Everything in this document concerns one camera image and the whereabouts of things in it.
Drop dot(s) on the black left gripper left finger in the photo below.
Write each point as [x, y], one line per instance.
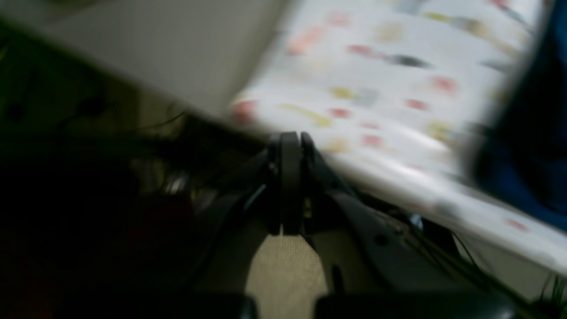
[203, 273]

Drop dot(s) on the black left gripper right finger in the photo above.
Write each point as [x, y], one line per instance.
[377, 271]

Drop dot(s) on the dark blue t-shirt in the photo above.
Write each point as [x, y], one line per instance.
[524, 161]

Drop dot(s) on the terrazzo patterned tablecloth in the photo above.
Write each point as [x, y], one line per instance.
[397, 94]

